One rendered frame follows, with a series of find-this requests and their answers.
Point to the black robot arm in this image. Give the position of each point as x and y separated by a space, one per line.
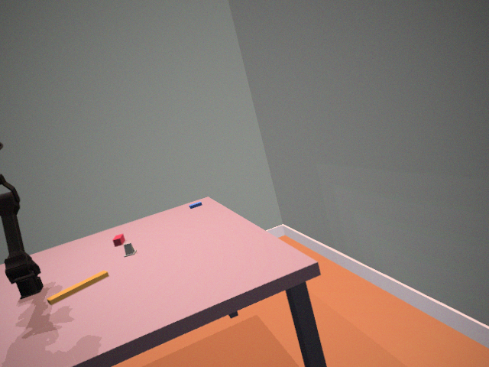
19 266

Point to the blue bar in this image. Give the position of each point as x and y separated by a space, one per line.
195 205

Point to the orange bar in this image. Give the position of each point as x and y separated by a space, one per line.
77 287

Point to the small red cube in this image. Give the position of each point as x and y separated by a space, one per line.
118 240

